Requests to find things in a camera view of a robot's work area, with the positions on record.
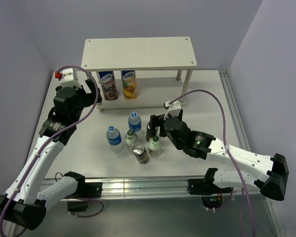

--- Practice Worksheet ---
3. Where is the green-cap glass bottle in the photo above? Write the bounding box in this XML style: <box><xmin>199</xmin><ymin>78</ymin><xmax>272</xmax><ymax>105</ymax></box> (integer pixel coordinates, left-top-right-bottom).
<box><xmin>125</xmin><ymin>130</ymin><xmax>138</xmax><ymax>150</ymax></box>
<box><xmin>148</xmin><ymin>136</ymin><xmax>161</xmax><ymax>157</ymax></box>

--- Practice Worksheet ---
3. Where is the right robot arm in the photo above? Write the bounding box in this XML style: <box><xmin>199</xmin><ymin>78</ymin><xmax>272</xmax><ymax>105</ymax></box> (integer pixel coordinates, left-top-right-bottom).
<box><xmin>149</xmin><ymin>112</ymin><xmax>289</xmax><ymax>201</ymax></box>

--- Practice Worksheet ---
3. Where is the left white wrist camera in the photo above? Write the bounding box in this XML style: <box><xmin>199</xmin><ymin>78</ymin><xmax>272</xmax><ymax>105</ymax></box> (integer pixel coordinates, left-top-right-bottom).
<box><xmin>55</xmin><ymin>68</ymin><xmax>81</xmax><ymax>89</ymax></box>

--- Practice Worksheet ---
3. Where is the white two-tier shelf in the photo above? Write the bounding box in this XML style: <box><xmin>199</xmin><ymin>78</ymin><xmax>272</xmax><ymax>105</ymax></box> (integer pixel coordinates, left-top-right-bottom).
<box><xmin>81</xmin><ymin>36</ymin><xmax>197</xmax><ymax>113</ymax></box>

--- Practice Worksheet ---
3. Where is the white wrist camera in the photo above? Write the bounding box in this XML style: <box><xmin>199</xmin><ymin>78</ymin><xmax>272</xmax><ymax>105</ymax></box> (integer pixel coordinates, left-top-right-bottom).
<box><xmin>55</xmin><ymin>68</ymin><xmax>81</xmax><ymax>89</ymax></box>
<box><xmin>164</xmin><ymin>101</ymin><xmax>182</xmax><ymax>120</ymax></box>

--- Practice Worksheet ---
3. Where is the aluminium rail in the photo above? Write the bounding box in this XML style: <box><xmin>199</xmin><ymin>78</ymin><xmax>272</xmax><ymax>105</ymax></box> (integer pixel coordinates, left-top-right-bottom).
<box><xmin>218</xmin><ymin>70</ymin><xmax>251</xmax><ymax>151</ymax></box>
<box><xmin>39</xmin><ymin>175</ymin><xmax>240</xmax><ymax>201</ymax></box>

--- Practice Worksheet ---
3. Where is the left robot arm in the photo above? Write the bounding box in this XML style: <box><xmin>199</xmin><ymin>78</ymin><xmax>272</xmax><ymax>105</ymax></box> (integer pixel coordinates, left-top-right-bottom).
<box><xmin>0</xmin><ymin>79</ymin><xmax>101</xmax><ymax>231</ymax></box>

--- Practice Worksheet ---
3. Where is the left green-cap glass bottle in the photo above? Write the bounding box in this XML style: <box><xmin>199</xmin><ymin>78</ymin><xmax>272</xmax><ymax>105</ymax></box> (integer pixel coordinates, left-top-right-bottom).
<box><xmin>125</xmin><ymin>130</ymin><xmax>138</xmax><ymax>150</ymax></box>

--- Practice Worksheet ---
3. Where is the aluminium front rail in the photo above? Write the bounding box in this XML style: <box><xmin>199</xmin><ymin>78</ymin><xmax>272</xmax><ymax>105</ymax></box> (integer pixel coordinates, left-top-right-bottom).
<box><xmin>39</xmin><ymin>175</ymin><xmax>240</xmax><ymax>201</ymax></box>

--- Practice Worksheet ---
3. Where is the aluminium right side rail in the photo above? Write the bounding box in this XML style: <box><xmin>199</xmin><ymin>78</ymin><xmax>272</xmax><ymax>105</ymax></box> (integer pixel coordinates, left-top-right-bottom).
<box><xmin>218</xmin><ymin>70</ymin><xmax>251</xmax><ymax>151</ymax></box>

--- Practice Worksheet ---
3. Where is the rear Pocari water bottle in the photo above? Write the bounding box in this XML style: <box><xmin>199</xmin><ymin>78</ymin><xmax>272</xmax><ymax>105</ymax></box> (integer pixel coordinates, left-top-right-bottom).
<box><xmin>128</xmin><ymin>112</ymin><xmax>142</xmax><ymax>132</ymax></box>

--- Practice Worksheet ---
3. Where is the front Pocari water bottle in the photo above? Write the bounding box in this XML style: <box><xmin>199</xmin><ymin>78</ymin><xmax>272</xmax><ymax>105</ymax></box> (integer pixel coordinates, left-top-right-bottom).
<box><xmin>106</xmin><ymin>126</ymin><xmax>123</xmax><ymax>153</ymax></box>

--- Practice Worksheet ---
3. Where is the black Schweppes can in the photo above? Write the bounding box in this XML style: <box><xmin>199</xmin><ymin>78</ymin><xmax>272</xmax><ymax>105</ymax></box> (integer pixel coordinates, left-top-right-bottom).
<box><xmin>132</xmin><ymin>143</ymin><xmax>149</xmax><ymax>164</ymax></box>
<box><xmin>146</xmin><ymin>122</ymin><xmax>154</xmax><ymax>142</ymax></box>

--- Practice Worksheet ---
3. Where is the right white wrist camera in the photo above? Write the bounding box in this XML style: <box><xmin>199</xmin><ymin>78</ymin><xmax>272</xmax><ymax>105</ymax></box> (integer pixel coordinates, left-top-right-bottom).
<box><xmin>164</xmin><ymin>101</ymin><xmax>182</xmax><ymax>120</ymax></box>

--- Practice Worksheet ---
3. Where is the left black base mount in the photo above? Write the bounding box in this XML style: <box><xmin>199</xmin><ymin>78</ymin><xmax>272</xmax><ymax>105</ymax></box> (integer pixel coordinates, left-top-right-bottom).
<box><xmin>67</xmin><ymin>182</ymin><xmax>102</xmax><ymax>213</ymax></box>

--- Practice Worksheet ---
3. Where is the pocari water bottle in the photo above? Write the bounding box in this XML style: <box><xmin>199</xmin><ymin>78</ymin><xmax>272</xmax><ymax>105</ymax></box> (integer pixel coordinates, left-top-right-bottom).
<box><xmin>128</xmin><ymin>112</ymin><xmax>142</xmax><ymax>132</ymax></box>
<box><xmin>106</xmin><ymin>126</ymin><xmax>123</xmax><ymax>153</ymax></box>

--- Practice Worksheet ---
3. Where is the grape juice carton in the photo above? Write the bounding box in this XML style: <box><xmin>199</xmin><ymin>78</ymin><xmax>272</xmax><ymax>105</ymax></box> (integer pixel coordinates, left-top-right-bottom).
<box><xmin>99</xmin><ymin>71</ymin><xmax>118</xmax><ymax>101</ymax></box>

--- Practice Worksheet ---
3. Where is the right green-cap glass bottle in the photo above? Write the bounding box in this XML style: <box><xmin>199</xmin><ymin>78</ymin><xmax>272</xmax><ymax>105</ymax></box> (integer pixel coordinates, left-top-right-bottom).
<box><xmin>148</xmin><ymin>136</ymin><xmax>161</xmax><ymax>157</ymax></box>

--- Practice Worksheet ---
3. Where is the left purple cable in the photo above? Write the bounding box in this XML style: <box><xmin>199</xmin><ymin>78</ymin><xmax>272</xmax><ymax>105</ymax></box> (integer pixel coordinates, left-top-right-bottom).
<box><xmin>0</xmin><ymin>65</ymin><xmax>101</xmax><ymax>237</ymax></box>

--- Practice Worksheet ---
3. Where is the pineapple juice carton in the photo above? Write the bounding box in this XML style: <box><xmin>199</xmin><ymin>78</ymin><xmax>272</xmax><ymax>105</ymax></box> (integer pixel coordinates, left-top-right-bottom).
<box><xmin>121</xmin><ymin>71</ymin><xmax>138</xmax><ymax>99</ymax></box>

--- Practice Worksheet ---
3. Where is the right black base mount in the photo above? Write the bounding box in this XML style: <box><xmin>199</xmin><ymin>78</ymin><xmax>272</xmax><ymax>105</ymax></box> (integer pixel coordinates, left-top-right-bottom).
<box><xmin>187</xmin><ymin>178</ymin><xmax>233</xmax><ymax>211</ymax></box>

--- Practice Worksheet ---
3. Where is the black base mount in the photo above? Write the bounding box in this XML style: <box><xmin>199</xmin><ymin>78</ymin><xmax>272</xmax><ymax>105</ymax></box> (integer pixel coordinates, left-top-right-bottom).
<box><xmin>187</xmin><ymin>178</ymin><xmax>233</xmax><ymax>211</ymax></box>
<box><xmin>67</xmin><ymin>182</ymin><xmax>102</xmax><ymax>213</ymax></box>

